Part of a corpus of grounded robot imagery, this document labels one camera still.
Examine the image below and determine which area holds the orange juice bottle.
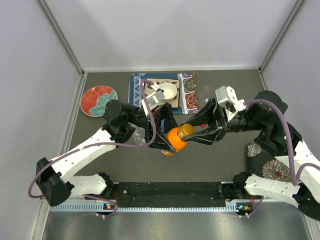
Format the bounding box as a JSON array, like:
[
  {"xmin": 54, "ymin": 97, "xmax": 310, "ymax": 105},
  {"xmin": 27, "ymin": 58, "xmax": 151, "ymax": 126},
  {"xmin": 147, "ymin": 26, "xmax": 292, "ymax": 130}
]
[{"xmin": 161, "ymin": 127, "xmax": 187, "ymax": 156}]

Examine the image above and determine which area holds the blue label water bottle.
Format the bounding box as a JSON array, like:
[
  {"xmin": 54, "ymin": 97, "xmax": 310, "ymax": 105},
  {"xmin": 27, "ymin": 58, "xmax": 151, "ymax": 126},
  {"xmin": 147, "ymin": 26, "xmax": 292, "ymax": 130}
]
[{"xmin": 159, "ymin": 119, "xmax": 166, "ymax": 135}]

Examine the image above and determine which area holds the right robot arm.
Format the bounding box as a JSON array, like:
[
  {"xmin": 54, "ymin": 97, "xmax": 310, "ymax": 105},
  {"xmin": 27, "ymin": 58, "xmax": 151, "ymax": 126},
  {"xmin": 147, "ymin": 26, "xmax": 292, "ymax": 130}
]
[{"xmin": 186, "ymin": 87, "xmax": 320, "ymax": 220}]

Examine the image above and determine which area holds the white ceramic bowl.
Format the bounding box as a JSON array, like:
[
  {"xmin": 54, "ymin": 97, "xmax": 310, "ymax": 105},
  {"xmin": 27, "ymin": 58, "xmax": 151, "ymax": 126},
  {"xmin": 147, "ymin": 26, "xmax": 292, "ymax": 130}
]
[{"xmin": 159, "ymin": 82, "xmax": 178, "ymax": 101}]

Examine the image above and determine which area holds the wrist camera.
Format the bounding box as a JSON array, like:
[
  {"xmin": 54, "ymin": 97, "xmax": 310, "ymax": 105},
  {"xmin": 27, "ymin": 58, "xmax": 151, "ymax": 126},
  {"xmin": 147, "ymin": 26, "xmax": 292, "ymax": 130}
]
[
  {"xmin": 215, "ymin": 85, "xmax": 246, "ymax": 113},
  {"xmin": 141, "ymin": 83, "xmax": 165, "ymax": 116}
]

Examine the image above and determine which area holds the blue patterned placemat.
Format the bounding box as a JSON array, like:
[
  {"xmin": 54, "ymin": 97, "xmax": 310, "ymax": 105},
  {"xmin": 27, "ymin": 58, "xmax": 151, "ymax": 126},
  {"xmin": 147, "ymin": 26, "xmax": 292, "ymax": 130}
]
[{"xmin": 128, "ymin": 72, "xmax": 198, "ymax": 115}]

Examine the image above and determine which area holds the black floral square plate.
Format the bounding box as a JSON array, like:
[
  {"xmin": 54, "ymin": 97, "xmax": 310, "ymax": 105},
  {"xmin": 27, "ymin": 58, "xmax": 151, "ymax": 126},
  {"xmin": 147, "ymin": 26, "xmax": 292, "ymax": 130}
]
[{"xmin": 247, "ymin": 142, "xmax": 292, "ymax": 182}]

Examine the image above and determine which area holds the clear bottle white cap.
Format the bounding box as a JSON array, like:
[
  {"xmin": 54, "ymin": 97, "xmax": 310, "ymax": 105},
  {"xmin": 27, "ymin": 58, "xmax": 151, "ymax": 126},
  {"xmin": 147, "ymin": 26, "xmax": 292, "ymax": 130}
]
[{"xmin": 128, "ymin": 124, "xmax": 149, "ymax": 148}]

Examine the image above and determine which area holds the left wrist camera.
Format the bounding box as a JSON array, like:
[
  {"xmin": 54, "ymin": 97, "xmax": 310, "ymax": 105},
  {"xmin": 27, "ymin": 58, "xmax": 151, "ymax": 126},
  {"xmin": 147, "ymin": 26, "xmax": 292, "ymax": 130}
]
[{"xmin": 141, "ymin": 83, "xmax": 165, "ymax": 116}]

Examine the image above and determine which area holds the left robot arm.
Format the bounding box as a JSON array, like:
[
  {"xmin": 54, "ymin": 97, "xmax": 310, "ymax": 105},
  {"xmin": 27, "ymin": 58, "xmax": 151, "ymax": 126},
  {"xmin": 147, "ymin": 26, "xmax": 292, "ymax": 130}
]
[{"xmin": 35, "ymin": 100, "xmax": 178, "ymax": 207}]

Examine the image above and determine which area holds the red and teal plate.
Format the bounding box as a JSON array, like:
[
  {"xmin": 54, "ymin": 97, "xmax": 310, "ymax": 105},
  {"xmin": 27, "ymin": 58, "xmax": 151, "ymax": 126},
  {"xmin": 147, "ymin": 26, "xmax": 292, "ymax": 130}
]
[{"xmin": 80, "ymin": 85, "xmax": 118, "ymax": 118}]

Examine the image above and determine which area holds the square floral beige plate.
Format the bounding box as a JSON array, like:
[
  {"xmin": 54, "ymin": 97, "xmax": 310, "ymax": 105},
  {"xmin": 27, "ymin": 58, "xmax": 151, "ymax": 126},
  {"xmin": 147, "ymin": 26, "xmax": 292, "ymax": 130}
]
[{"xmin": 147, "ymin": 78, "xmax": 180, "ymax": 109}]

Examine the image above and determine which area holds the grey slotted cable duct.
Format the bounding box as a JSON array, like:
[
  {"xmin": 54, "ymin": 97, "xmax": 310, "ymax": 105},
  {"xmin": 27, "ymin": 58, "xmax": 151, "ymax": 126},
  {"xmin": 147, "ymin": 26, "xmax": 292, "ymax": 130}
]
[{"xmin": 50, "ymin": 201, "xmax": 252, "ymax": 213}]

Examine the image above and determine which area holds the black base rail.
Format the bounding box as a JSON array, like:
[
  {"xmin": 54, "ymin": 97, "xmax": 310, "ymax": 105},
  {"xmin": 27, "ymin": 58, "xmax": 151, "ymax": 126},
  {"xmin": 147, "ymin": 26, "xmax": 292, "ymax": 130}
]
[{"xmin": 84, "ymin": 181, "xmax": 253, "ymax": 209}]

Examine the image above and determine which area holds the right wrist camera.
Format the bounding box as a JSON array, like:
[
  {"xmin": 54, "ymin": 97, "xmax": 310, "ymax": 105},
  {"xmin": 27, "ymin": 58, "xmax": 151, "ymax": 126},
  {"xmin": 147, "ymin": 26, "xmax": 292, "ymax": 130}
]
[{"xmin": 215, "ymin": 85, "xmax": 246, "ymax": 113}]

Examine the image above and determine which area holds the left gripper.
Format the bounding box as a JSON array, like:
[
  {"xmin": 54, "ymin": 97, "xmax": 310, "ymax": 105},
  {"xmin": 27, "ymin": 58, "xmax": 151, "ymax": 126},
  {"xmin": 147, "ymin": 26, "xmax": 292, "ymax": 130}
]
[{"xmin": 126, "ymin": 102, "xmax": 185, "ymax": 152}]

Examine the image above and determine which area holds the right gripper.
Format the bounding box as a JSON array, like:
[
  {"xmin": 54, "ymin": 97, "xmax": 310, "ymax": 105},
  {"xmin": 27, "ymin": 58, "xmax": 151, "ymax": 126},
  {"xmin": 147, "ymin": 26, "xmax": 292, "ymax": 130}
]
[{"xmin": 180, "ymin": 100, "xmax": 266, "ymax": 146}]

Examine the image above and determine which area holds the orange bottle cap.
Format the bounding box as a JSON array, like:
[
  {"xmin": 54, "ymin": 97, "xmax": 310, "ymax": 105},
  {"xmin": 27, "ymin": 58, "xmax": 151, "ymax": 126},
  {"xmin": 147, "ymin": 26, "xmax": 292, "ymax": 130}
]
[{"xmin": 177, "ymin": 123, "xmax": 196, "ymax": 139}]

